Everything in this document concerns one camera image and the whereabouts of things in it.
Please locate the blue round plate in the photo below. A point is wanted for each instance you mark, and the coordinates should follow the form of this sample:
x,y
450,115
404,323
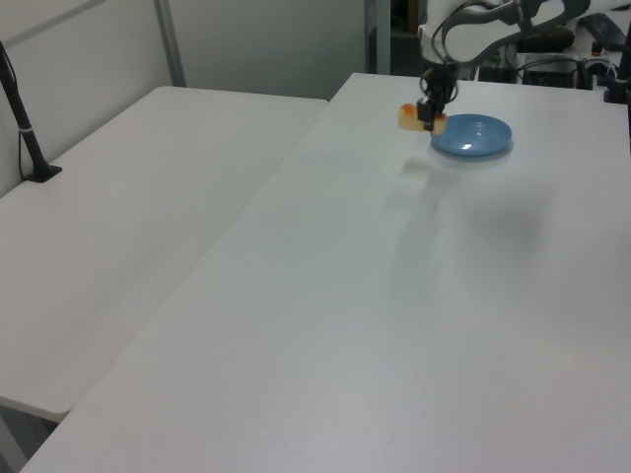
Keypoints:
x,y
475,138

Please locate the grey metal partition post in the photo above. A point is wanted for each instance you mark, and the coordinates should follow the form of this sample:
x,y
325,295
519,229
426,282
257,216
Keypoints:
x,y
170,44

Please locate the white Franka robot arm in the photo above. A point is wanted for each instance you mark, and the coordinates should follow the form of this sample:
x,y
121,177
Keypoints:
x,y
473,39

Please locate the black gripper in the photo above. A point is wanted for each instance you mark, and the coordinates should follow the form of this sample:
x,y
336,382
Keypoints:
x,y
440,79

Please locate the black camera stand pole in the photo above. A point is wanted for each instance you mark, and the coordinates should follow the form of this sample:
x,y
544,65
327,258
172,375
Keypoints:
x,y
618,79
20,118

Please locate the dark background equipment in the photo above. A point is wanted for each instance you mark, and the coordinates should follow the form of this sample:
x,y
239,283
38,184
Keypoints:
x,y
604,29

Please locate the black equipment box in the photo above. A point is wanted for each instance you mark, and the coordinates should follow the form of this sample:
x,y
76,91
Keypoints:
x,y
549,78

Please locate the orange glazed bread loaf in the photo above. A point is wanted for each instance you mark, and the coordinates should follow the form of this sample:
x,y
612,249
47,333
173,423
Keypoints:
x,y
408,118

